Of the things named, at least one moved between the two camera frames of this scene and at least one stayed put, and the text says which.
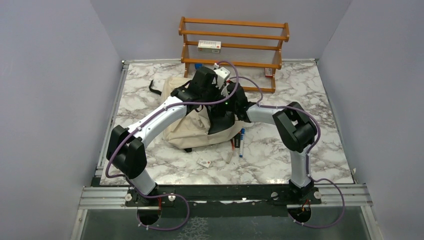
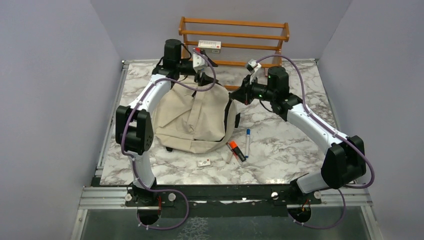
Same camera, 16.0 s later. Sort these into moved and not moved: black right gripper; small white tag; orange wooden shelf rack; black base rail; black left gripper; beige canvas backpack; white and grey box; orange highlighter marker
Moved: black left gripper; orange highlighter marker; beige canvas backpack; black right gripper
Not moved: orange wooden shelf rack; small white tag; black base rail; white and grey box
